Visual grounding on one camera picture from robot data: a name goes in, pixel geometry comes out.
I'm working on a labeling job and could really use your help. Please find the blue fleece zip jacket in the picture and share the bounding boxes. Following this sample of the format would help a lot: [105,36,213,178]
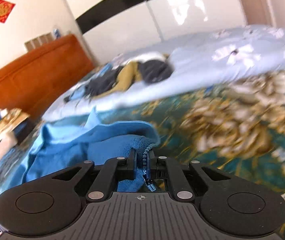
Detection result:
[0,110,160,194]

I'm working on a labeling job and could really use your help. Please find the pile of unfolded clothes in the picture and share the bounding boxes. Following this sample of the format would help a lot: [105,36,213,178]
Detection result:
[63,51,174,103]

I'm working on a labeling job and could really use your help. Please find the teal floral plush blanket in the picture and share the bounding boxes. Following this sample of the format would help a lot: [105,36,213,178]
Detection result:
[0,68,285,240]

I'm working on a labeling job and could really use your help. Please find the stack of folded linens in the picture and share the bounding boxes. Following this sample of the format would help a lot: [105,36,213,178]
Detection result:
[0,104,31,183]

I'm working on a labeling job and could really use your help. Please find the orange wooden headboard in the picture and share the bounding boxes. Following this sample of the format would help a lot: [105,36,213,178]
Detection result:
[0,34,94,120]

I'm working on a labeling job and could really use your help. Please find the white floral duvet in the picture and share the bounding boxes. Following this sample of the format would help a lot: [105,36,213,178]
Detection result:
[43,25,285,121]

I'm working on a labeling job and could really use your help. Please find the white glossy wardrobe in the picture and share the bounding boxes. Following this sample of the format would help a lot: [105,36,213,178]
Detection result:
[76,0,246,63]

